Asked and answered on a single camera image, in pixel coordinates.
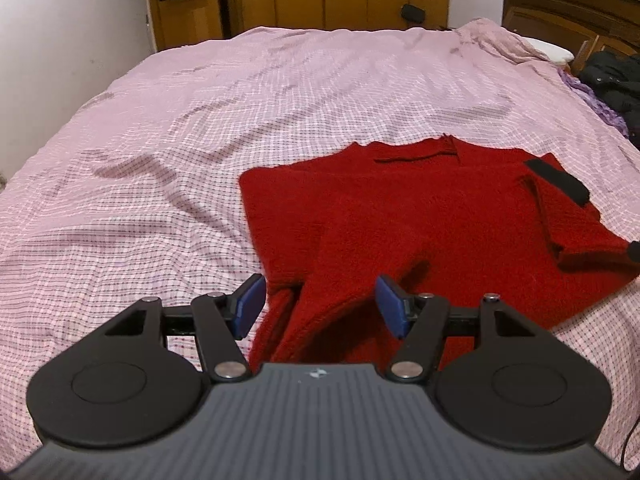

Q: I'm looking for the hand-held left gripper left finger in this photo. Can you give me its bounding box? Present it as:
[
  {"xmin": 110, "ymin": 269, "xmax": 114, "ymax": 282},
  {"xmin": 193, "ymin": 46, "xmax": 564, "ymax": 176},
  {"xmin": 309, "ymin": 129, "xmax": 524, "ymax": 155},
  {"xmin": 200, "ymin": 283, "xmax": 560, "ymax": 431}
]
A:
[{"xmin": 102, "ymin": 273, "xmax": 266, "ymax": 385}]

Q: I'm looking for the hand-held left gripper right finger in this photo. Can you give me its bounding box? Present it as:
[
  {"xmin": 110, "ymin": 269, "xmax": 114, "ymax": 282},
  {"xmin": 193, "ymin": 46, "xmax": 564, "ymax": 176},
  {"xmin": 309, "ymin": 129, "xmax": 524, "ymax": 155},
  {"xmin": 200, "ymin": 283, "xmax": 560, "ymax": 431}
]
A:
[{"xmin": 375, "ymin": 274, "xmax": 546, "ymax": 385}]

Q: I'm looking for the red sweater with black cuffs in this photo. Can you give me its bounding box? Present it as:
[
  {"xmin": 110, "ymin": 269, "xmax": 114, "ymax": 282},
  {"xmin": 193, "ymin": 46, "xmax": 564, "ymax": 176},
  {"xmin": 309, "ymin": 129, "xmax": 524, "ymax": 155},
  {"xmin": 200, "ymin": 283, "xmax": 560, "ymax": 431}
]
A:
[{"xmin": 239, "ymin": 135, "xmax": 640, "ymax": 367}]

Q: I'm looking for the purple cloth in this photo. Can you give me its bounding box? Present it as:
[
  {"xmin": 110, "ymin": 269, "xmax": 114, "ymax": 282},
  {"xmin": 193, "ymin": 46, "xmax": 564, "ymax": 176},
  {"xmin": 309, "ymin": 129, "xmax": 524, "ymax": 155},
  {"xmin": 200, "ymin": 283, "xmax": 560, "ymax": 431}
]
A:
[{"xmin": 559, "ymin": 67, "xmax": 629, "ymax": 137}]

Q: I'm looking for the pink checked bed sheet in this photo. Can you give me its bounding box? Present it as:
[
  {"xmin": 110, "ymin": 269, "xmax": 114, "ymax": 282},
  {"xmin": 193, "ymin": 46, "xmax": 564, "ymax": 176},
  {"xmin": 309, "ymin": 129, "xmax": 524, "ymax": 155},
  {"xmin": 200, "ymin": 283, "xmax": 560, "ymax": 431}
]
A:
[{"xmin": 0, "ymin": 17, "xmax": 640, "ymax": 461}]

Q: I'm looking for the black jacket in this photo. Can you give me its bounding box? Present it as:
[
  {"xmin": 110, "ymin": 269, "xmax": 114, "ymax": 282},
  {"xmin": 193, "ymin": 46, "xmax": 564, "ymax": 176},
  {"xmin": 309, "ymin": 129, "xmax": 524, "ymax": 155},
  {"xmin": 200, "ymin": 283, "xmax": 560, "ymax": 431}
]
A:
[{"xmin": 580, "ymin": 50, "xmax": 640, "ymax": 147}]

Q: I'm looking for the white pillow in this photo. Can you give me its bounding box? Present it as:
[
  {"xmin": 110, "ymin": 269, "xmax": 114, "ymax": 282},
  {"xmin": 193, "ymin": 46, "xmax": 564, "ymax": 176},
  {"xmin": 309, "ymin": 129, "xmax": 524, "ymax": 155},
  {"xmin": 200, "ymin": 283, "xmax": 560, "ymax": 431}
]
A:
[{"xmin": 525, "ymin": 37, "xmax": 575, "ymax": 64}]

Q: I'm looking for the dark wooden headboard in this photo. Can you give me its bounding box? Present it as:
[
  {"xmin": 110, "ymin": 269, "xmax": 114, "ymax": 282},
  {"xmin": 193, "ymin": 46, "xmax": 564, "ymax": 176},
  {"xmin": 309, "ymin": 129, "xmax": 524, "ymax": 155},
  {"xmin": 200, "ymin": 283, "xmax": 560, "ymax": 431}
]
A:
[{"xmin": 501, "ymin": 0, "xmax": 640, "ymax": 77}]

